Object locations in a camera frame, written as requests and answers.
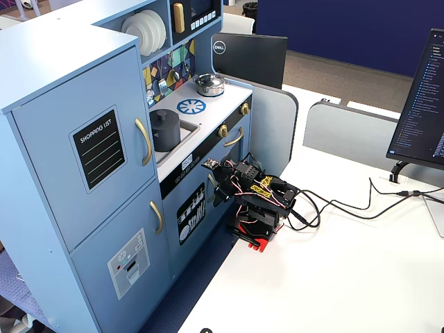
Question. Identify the robot base with red clamp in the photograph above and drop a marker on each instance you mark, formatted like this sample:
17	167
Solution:
258	236

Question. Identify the gray pot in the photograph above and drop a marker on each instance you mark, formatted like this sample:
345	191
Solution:
166	138

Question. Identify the black monitor stand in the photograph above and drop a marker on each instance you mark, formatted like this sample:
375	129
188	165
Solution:
398	171

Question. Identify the blue toy kitchen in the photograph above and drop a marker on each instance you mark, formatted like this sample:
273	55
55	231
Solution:
52	69

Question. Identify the blue door with shopping list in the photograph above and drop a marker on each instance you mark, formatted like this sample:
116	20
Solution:
52	156

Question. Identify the metal toy skimmer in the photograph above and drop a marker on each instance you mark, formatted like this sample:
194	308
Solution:
150	98

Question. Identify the monitor showing code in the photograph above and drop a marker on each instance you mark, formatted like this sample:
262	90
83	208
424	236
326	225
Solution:
419	97

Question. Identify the metal toy spatula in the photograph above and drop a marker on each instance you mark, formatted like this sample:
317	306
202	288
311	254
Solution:
162	87

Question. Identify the black toy microwave door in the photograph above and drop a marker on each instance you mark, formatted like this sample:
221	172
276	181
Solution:
189	31

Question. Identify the gray desk divider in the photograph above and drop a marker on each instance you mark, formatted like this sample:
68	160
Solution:
274	132
347	132

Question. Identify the metal toy whisk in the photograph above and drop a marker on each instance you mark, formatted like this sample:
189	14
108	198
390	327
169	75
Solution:
187	68

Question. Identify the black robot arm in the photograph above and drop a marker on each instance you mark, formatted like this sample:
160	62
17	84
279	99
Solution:
267	194

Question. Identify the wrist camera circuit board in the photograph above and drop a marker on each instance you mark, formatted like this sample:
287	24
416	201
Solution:
210	164

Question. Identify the black Dell monitor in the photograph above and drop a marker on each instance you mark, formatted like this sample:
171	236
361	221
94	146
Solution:
253	59

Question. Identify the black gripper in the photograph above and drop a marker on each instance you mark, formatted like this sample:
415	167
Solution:
222	187

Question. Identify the metal toy ladle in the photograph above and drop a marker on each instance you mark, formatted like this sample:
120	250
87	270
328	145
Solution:
177	77

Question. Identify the blue door with ice dispenser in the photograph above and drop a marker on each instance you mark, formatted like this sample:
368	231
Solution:
100	312

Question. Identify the steel pot with lid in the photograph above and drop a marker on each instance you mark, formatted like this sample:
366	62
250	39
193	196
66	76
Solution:
209	85

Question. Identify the gold stove knob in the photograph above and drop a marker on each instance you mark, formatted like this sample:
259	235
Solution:
245	109
223	131

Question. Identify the blue dishwasher door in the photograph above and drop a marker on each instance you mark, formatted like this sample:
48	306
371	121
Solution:
173	208

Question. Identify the gray pot lid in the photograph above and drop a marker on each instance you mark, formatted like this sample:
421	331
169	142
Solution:
170	119

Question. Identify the white toy plate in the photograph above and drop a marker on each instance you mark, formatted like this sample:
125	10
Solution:
155	29
135	34
163	27

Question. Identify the gray toy sink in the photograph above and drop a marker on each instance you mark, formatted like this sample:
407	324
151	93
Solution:
189	130

